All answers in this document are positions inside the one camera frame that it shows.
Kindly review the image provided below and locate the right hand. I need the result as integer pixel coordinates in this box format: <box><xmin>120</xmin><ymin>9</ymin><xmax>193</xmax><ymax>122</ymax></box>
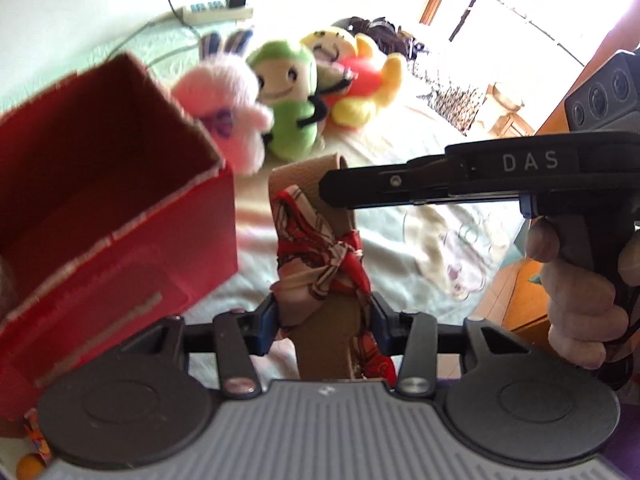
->
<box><xmin>526</xmin><ymin>219</ymin><xmax>629</xmax><ymax>370</ymax></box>

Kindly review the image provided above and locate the pastel cartoon bed sheet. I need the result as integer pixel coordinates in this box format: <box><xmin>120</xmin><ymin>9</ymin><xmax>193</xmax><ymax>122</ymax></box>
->
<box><xmin>0</xmin><ymin>0</ymin><xmax>551</xmax><ymax>380</ymax></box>

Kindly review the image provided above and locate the yellow red plush doll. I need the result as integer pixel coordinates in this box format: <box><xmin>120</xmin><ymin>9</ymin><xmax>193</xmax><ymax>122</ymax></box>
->
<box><xmin>300</xmin><ymin>26</ymin><xmax>407</xmax><ymax>131</ymax></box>

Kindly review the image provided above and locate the dark patterned cloth bundle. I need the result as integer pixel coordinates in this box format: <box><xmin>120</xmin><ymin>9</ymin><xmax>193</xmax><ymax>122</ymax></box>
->
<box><xmin>333</xmin><ymin>16</ymin><xmax>426</xmax><ymax>61</ymax></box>

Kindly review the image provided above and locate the large red cardboard box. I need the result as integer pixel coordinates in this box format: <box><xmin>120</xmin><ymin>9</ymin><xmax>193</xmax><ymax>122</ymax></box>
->
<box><xmin>1</xmin><ymin>54</ymin><xmax>238</xmax><ymax>419</ymax></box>

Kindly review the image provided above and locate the green plush doll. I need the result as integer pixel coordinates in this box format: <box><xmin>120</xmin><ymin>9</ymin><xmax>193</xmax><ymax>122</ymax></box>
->
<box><xmin>246</xmin><ymin>40</ymin><xmax>328</xmax><ymax>162</ymax></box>

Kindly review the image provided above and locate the pink plush rabbit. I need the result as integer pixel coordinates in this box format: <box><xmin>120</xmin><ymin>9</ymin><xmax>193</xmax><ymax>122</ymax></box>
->
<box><xmin>170</xmin><ymin>29</ymin><xmax>274</xmax><ymax>176</ymax></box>

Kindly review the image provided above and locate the small red patterned box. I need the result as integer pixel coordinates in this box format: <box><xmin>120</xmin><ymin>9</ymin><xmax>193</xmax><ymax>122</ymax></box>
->
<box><xmin>24</xmin><ymin>408</ymin><xmax>53</xmax><ymax>465</ymax></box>

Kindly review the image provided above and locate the orange fruit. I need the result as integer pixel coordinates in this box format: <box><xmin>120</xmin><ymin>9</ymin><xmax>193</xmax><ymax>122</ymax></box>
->
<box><xmin>15</xmin><ymin>454</ymin><xmax>47</xmax><ymax>480</ymax></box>

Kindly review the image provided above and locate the white power strip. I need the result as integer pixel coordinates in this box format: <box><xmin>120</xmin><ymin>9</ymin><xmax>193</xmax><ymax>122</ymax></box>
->
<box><xmin>180</xmin><ymin>1</ymin><xmax>254</xmax><ymax>26</ymax></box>

